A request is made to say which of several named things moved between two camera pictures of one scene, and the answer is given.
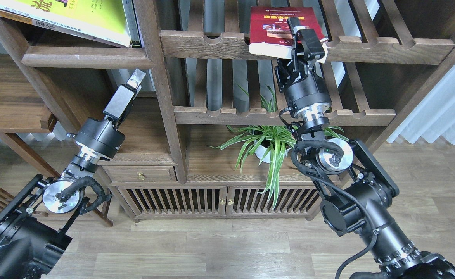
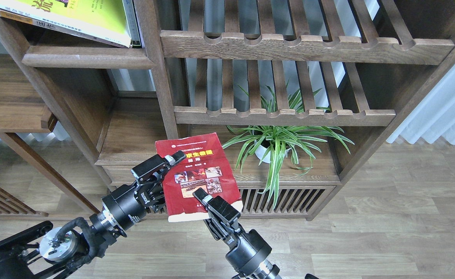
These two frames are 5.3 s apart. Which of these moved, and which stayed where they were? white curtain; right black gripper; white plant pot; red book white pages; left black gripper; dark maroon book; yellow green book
Moved: left black gripper; right black gripper; red book white pages
Stayed: white plant pot; dark maroon book; white curtain; yellow green book
